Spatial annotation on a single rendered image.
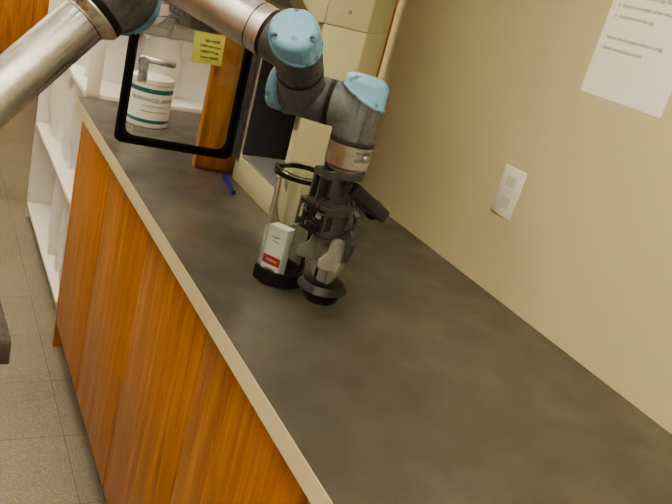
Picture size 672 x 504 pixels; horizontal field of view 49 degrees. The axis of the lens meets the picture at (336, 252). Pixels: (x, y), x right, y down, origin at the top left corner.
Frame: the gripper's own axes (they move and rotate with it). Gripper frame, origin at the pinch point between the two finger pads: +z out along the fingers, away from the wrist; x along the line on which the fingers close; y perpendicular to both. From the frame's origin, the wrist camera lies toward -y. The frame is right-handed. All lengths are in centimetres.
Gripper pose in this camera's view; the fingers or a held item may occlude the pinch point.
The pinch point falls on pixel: (325, 272)
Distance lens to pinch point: 132.3
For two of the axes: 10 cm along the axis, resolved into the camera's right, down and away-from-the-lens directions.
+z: -2.5, 9.0, 3.5
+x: 6.5, 4.2, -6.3
